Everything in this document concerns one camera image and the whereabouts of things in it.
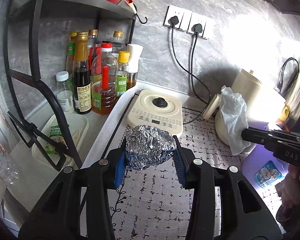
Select aluminium foil ball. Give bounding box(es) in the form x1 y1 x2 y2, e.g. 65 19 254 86
125 125 177 171

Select black metal kitchen rack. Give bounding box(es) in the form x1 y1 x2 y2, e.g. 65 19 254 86
2 0 148 172

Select person's right hand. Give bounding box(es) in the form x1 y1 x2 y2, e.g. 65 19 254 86
281 164 300 208

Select purple plastic bucket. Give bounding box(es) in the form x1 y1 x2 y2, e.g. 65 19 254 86
242 145 289 191

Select cream air fryer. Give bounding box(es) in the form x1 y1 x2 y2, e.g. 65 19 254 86
203 69 286 155

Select white plastic food container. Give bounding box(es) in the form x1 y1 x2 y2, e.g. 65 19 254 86
31 113 89 168

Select cream induction cooker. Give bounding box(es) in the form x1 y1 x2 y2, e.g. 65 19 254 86
127 89 183 137

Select hanging plastic bags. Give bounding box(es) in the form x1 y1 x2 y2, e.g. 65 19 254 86
280 66 300 121

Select dark soy sauce bottle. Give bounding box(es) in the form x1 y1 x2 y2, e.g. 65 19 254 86
72 32 92 114

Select yellow cap green label bottle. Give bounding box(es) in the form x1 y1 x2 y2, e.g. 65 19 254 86
116 51 130 98

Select small white cap bottle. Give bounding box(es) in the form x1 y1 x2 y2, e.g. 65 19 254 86
56 71 75 113

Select red cap oil bottle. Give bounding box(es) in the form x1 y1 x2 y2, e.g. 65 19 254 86
91 42 118 115

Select white top oil dispenser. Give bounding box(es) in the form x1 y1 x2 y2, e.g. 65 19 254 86
127 44 143 89

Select gold cap clear bottle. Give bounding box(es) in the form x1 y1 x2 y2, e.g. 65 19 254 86
111 30 126 54

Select clear plastic water bottle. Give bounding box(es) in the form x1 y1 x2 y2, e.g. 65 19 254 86
0 144 19 185

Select hanging black cable loop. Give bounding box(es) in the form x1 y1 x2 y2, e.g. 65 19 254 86
276 57 300 95

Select black power cable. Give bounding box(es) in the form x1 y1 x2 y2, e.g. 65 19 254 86
190 23 211 105
168 15 212 126

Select white wall socket panel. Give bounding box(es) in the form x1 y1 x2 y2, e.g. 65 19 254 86
164 5 212 40

